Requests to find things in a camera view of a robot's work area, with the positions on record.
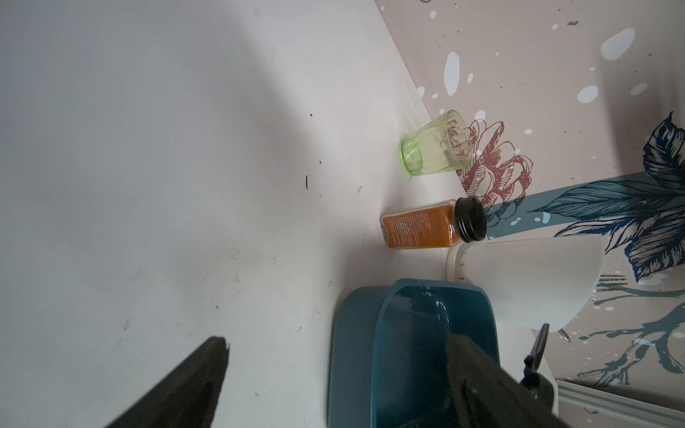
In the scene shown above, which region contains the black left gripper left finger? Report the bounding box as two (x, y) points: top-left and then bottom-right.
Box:
(109, 336), (229, 427)

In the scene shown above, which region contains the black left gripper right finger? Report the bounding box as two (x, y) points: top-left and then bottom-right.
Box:
(447, 335), (566, 427)

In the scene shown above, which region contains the teal storage box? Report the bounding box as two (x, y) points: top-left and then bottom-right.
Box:
(328, 279), (499, 427)

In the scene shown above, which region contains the white utensil holder cup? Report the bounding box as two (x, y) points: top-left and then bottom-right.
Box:
(446, 235), (605, 331)

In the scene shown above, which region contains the fork in holder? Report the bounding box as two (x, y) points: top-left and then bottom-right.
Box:
(594, 275), (628, 292)

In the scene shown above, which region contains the orange spice jar black lid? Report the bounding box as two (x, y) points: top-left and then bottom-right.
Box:
(380, 197), (487, 250)

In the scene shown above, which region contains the green glass cup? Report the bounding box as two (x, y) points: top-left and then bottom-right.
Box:
(399, 110), (475, 177)

